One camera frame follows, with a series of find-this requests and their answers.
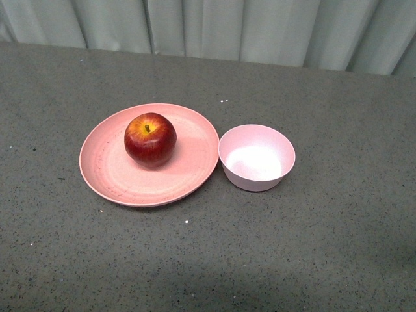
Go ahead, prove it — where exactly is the pink round plate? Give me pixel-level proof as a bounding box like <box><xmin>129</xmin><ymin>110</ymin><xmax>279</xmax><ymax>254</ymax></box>
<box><xmin>79</xmin><ymin>103</ymin><xmax>219</xmax><ymax>207</ymax></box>

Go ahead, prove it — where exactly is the pale pink bowl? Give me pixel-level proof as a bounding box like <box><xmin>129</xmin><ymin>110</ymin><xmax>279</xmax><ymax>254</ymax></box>
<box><xmin>218</xmin><ymin>124</ymin><xmax>296</xmax><ymax>192</ymax></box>

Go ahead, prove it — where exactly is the white pleated curtain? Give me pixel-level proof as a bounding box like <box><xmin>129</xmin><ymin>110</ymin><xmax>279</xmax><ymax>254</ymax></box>
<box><xmin>1</xmin><ymin>0</ymin><xmax>415</xmax><ymax>77</ymax></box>

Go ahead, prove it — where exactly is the red apple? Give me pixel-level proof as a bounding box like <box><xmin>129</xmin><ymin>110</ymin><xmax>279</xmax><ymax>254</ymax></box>
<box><xmin>123</xmin><ymin>112</ymin><xmax>177</xmax><ymax>168</ymax></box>

